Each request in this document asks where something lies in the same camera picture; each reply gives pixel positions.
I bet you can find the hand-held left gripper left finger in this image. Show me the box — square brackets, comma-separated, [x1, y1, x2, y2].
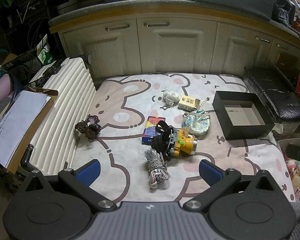
[14, 159, 117, 212]

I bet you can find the cream tissue pack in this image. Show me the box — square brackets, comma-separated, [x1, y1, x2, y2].
[177, 95, 201, 112]

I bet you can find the brown yarn bundle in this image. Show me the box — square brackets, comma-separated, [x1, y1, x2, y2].
[74, 114, 102, 143]

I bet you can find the cardboard box with papers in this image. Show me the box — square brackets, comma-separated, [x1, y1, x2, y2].
[0, 86, 59, 175]

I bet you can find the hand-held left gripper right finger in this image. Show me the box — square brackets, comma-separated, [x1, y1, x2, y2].
[184, 159, 283, 212]

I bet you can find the white ribbed suitcase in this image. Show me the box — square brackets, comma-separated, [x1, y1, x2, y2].
[20, 54, 98, 178]

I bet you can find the white storage box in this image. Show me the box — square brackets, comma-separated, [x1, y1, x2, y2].
[277, 137, 300, 155]

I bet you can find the black box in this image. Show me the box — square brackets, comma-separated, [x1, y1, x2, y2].
[212, 90, 276, 141]

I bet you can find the colourful card box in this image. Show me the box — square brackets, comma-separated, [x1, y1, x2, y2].
[141, 115, 167, 146]

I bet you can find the bear print blanket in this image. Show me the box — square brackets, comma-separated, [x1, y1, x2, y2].
[75, 72, 297, 203]

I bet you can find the silver cord bundle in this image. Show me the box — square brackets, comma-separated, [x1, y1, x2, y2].
[143, 149, 171, 188]

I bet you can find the white round tin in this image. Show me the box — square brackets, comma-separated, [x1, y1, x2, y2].
[56, 1, 79, 16]

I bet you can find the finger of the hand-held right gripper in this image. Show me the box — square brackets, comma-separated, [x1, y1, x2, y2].
[288, 144, 300, 160]

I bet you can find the blue floral drawstring pouch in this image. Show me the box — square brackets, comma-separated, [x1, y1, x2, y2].
[181, 97, 212, 136]

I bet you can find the pink cloth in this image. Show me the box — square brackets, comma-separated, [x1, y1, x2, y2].
[0, 73, 14, 117]

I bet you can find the white yarn ball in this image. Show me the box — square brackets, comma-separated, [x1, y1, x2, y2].
[162, 87, 182, 106]

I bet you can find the cream cabinet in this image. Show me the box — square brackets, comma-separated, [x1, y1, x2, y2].
[49, 2, 300, 81]

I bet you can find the plush toy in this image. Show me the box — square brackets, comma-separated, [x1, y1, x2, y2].
[286, 158, 300, 178]

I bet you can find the black wrapped bench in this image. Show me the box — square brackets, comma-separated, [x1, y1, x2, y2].
[243, 66, 300, 140]

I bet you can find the dark jacket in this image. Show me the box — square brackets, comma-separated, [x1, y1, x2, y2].
[272, 0, 294, 27]

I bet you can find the dark printed carton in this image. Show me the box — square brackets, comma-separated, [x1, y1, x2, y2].
[0, 52, 44, 77]

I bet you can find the yellow headlamp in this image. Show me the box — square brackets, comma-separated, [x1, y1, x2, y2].
[151, 120, 199, 159]

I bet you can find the white fan heater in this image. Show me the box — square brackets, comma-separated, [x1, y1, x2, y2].
[287, 1, 298, 23]

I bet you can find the green and white carton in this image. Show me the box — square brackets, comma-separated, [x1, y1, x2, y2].
[36, 34, 56, 64]

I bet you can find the open cardboard box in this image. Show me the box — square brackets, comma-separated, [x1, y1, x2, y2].
[271, 54, 300, 80]

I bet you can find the stack of white papers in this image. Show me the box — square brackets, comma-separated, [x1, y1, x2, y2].
[0, 90, 52, 169]

